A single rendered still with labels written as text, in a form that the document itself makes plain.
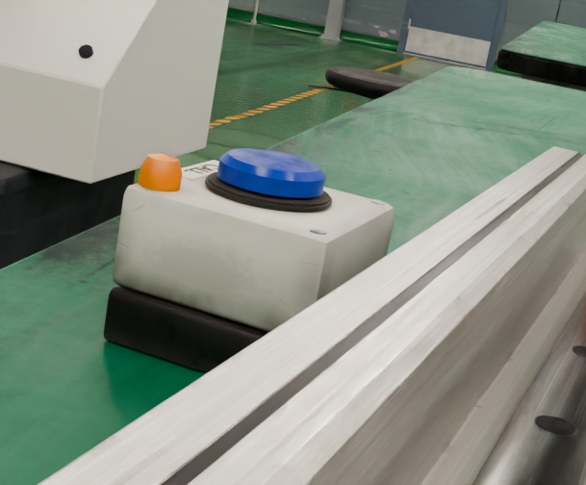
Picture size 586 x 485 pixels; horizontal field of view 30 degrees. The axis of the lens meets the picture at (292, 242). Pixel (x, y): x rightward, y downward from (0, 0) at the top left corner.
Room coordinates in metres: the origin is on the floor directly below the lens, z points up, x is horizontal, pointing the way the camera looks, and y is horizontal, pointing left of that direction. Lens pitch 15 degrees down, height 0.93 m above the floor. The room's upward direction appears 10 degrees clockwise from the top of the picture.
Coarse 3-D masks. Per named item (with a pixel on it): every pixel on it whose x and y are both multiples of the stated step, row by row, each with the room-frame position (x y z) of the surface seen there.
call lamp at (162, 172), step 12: (156, 156) 0.38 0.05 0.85; (168, 156) 0.38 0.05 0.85; (144, 168) 0.38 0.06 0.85; (156, 168) 0.38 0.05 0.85; (168, 168) 0.38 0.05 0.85; (180, 168) 0.38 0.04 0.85; (144, 180) 0.38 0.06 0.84; (156, 180) 0.38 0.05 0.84; (168, 180) 0.38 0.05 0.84; (180, 180) 0.38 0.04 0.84
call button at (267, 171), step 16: (224, 160) 0.39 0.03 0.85; (240, 160) 0.39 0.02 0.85; (256, 160) 0.39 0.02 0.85; (272, 160) 0.40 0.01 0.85; (288, 160) 0.40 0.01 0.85; (304, 160) 0.41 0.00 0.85; (224, 176) 0.39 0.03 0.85; (240, 176) 0.38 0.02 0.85; (256, 176) 0.38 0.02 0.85; (272, 176) 0.38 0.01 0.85; (288, 176) 0.38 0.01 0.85; (304, 176) 0.39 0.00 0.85; (320, 176) 0.39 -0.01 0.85; (272, 192) 0.38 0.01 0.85; (288, 192) 0.38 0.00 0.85; (304, 192) 0.39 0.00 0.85; (320, 192) 0.40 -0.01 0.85
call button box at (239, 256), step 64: (128, 192) 0.38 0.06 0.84; (192, 192) 0.38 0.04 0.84; (256, 192) 0.39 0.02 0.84; (128, 256) 0.37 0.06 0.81; (192, 256) 0.37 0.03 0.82; (256, 256) 0.36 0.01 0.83; (320, 256) 0.35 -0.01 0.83; (384, 256) 0.42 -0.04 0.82; (128, 320) 0.37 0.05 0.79; (192, 320) 0.36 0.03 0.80; (256, 320) 0.36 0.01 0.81
